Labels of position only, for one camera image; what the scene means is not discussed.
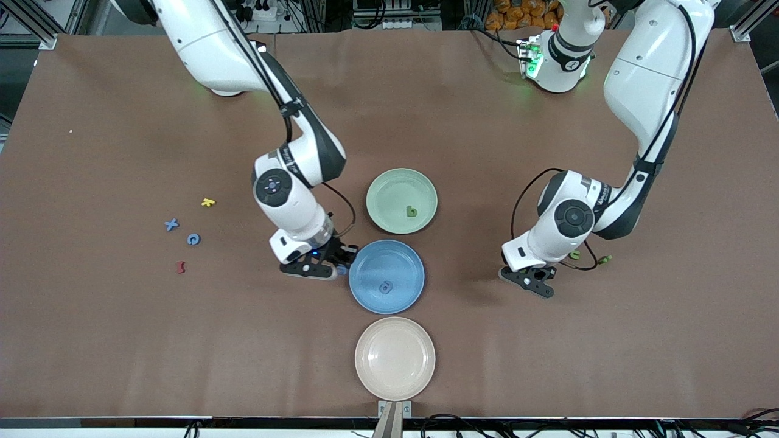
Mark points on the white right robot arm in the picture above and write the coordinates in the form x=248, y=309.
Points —
x=207, y=48

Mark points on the white power strip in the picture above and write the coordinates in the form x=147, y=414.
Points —
x=401, y=25
x=261, y=9

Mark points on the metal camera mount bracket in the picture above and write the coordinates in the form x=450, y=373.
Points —
x=394, y=420

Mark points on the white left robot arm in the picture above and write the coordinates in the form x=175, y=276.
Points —
x=651, y=73

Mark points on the bag of orange items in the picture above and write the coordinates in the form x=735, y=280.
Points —
x=517, y=15

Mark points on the green plate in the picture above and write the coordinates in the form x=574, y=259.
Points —
x=389, y=182

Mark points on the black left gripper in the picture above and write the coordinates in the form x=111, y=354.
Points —
x=549, y=275

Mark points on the blue plate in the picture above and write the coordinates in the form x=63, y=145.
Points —
x=401, y=298

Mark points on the blue foam letter a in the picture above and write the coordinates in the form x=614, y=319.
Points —
x=385, y=288

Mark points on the blue foam letter x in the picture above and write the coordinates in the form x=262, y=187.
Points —
x=171, y=224

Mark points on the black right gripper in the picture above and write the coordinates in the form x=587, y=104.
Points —
x=336, y=247

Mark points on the beige plate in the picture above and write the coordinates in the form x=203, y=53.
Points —
x=395, y=359

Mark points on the blue foam letter c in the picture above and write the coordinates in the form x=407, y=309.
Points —
x=190, y=239

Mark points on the black table edge rail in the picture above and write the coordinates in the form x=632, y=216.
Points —
x=122, y=422

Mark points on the yellow foam letter k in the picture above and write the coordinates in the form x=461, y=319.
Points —
x=208, y=202

